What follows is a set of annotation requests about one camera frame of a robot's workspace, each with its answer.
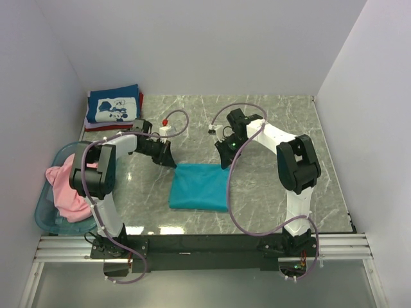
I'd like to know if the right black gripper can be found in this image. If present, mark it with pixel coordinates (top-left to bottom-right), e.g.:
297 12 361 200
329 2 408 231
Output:
215 134 249 169

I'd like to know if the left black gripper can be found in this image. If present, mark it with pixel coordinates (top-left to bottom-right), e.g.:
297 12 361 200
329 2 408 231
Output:
137 138 176 168

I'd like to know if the teal t-shirt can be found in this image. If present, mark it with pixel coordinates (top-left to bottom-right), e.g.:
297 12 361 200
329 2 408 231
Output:
168 164 229 212

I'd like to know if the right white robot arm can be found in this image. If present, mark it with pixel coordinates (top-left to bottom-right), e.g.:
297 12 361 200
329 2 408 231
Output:
208 108 321 256

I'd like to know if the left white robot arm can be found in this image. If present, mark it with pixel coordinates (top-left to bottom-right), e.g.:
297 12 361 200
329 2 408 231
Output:
69 119 177 258

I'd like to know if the folded blue printed t-shirt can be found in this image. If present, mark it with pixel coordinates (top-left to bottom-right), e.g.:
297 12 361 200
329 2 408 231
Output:
86 84 141 123

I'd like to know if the folded red t-shirt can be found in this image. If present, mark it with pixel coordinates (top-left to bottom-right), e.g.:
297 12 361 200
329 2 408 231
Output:
84 92 144 132

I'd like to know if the pink t-shirt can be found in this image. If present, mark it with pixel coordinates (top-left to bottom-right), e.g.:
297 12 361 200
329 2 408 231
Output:
45 154 92 223

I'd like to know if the clear blue plastic bin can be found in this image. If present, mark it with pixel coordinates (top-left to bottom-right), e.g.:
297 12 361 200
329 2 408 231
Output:
35 142 98 235

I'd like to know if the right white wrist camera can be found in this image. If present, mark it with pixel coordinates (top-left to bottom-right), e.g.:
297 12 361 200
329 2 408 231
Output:
207 124 225 141

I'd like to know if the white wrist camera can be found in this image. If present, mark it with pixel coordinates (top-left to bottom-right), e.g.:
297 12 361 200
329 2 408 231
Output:
207 124 225 141
159 119 177 143

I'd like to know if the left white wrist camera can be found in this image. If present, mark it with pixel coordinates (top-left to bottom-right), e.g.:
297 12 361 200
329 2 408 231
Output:
159 119 177 143

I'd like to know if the aluminium rail frame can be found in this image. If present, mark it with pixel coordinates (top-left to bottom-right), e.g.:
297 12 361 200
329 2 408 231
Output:
19 234 389 307

